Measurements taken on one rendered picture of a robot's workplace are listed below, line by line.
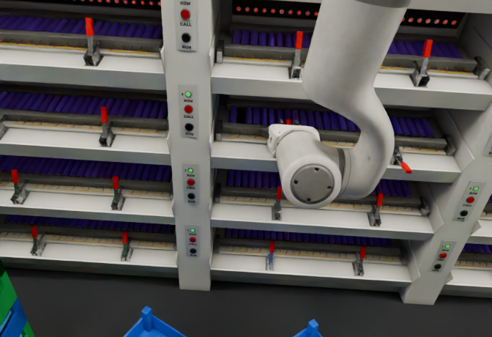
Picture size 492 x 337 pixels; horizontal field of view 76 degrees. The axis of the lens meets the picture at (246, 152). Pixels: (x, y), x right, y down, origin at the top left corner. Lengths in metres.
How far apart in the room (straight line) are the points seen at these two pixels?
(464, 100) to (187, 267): 0.83
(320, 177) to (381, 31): 0.20
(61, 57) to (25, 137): 0.23
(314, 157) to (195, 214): 0.50
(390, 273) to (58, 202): 0.98
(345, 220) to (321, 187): 0.48
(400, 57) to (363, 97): 0.40
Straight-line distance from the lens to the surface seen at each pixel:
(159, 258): 1.04
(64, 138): 0.89
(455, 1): 0.77
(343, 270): 1.06
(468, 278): 1.23
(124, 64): 0.75
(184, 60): 0.69
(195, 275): 1.04
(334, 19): 0.38
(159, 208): 0.91
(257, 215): 0.88
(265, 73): 0.70
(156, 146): 0.80
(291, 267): 1.03
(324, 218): 0.91
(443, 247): 1.06
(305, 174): 0.44
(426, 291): 1.18
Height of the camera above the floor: 0.86
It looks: 29 degrees down
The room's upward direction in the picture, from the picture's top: 4 degrees clockwise
